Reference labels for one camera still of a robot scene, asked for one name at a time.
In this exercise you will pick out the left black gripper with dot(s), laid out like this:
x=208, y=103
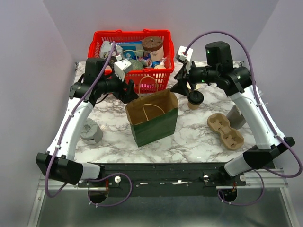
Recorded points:
x=127, y=96

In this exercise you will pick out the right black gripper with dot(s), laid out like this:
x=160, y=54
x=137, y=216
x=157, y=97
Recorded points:
x=180, y=87

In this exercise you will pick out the red plastic shopping basket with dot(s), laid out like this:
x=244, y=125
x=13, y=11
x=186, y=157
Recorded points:
x=148, y=77

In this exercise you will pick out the black cup lid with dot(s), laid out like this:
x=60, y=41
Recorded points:
x=196, y=94

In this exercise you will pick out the green kraft paper bag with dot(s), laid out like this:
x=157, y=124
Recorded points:
x=152, y=117

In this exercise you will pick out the brown paper coffee cup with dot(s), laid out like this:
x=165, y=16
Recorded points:
x=194, y=104

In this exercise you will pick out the grey cylinder under left arm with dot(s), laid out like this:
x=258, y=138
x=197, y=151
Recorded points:
x=91, y=133

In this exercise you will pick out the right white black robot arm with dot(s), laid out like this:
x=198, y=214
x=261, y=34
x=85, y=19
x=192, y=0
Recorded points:
x=237, y=83

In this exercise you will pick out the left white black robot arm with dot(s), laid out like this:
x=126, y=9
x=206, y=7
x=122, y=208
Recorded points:
x=57, y=162

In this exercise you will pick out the beige pump bottle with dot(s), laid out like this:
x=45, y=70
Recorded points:
x=160, y=64

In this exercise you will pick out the green round sponge ball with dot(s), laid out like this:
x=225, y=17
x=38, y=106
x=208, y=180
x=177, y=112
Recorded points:
x=136, y=65

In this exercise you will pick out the red bull drink can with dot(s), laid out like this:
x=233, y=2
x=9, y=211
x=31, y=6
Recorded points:
x=145, y=61

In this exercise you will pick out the cork lid beige jar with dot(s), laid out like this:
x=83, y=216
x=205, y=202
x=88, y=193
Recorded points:
x=153, y=48

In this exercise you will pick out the blue box in basket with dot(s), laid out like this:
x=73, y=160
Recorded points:
x=132, y=50

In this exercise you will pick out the silver snack bag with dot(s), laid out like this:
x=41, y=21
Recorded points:
x=117, y=54

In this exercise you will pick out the grey holder cup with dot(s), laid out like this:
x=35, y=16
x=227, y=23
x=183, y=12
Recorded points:
x=236, y=118

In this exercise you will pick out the stack of pulp cup carriers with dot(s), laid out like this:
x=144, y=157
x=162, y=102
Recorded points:
x=229, y=137

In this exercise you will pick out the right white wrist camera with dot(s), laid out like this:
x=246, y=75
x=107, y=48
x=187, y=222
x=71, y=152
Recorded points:
x=183, y=57

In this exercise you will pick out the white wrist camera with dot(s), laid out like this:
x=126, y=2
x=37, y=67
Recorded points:
x=183, y=57
x=121, y=68

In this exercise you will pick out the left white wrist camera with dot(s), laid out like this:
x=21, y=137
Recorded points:
x=121, y=68

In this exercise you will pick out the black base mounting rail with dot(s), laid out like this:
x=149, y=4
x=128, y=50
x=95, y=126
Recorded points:
x=163, y=179

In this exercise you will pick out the aluminium frame rail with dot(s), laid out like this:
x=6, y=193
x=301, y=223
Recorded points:
x=253, y=179

